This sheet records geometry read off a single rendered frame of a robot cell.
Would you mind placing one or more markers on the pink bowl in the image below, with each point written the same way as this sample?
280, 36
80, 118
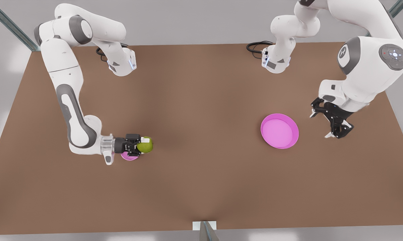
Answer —
277, 132

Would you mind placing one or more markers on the green apple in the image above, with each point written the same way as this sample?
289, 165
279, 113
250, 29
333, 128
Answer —
145, 145

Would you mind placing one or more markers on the silver frame post with foot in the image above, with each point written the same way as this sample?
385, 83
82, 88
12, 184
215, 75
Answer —
206, 232

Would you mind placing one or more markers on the small pink plate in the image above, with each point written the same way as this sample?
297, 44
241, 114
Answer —
130, 158

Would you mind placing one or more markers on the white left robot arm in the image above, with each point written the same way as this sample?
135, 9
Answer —
368, 63

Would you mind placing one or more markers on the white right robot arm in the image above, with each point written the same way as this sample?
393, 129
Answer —
64, 63

